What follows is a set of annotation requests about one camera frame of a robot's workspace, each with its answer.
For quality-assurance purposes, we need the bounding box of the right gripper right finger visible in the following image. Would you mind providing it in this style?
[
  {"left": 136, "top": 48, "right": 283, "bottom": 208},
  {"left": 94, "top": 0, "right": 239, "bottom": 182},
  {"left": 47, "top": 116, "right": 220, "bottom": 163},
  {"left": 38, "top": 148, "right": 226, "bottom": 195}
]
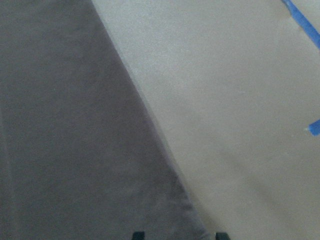
[{"left": 215, "top": 232, "right": 231, "bottom": 240}]

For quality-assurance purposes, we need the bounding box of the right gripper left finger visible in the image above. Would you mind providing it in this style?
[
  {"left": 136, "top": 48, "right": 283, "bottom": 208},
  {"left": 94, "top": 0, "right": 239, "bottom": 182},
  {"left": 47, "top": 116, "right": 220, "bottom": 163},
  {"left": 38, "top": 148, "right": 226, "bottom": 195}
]
[{"left": 131, "top": 231, "right": 145, "bottom": 240}]

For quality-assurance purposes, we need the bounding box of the brown t-shirt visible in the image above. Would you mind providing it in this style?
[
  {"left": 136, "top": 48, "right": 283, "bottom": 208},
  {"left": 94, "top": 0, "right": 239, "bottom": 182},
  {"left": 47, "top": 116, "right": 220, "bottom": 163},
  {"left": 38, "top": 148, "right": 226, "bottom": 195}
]
[{"left": 0, "top": 0, "right": 210, "bottom": 240}]

